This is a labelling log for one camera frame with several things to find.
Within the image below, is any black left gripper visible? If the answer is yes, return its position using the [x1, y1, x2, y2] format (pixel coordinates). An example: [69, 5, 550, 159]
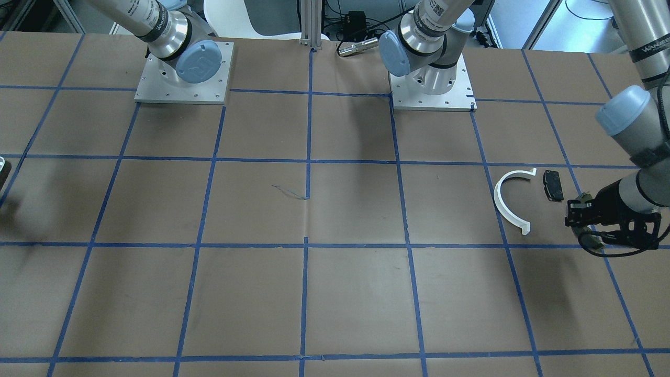
[564, 181, 662, 250]

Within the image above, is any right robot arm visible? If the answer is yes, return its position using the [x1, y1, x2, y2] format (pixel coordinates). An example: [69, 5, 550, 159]
[89, 1, 222, 84]

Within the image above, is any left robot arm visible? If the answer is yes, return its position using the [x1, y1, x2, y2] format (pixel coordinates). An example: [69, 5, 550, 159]
[379, 1, 668, 258]

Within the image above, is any dark curved brake shoe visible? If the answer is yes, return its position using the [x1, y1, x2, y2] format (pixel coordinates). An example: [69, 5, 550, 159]
[570, 193, 605, 254]

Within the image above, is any small black brake pad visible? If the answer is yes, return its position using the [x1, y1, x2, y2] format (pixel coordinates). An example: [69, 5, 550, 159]
[543, 170, 564, 202]

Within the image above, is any white curved plastic part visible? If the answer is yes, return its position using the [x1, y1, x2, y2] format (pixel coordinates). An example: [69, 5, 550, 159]
[493, 167, 538, 236]

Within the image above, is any silver cylindrical tool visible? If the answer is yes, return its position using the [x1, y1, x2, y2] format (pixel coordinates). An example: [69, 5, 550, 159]
[337, 37, 379, 58]

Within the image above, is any black electronics box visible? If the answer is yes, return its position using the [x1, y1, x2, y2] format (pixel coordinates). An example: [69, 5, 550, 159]
[342, 10, 367, 35]

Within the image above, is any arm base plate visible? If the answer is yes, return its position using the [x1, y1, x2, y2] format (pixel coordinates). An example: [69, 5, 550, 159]
[388, 55, 478, 112]
[135, 41, 235, 105]

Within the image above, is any aluminium frame post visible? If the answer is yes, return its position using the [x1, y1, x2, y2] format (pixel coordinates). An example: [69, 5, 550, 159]
[298, 0, 322, 50]

